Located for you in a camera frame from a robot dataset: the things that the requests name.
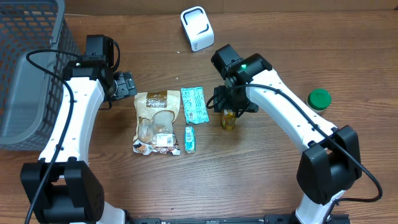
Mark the green lid labelled jar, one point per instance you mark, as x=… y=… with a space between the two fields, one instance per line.
x=319 y=100

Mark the teal wet wipes pack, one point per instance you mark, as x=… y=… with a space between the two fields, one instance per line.
x=194 y=106

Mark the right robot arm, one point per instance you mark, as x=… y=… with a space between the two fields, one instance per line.
x=329 y=155

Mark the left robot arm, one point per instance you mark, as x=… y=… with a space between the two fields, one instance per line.
x=60 y=186

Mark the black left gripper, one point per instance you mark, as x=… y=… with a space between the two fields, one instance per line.
x=127 y=86

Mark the yellow liquid bottle silver cap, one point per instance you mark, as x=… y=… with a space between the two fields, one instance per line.
x=228 y=121

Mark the white barcode scanner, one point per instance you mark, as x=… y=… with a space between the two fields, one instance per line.
x=197 y=28

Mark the teal tissue pack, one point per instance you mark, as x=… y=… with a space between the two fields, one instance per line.
x=190 y=141

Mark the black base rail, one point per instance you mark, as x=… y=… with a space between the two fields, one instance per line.
x=217 y=221

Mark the brown snack bag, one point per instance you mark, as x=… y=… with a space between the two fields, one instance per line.
x=156 y=113

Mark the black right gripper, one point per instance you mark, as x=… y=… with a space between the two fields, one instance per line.
x=232 y=103

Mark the dark grey plastic basket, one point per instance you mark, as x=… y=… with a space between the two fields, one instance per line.
x=32 y=32

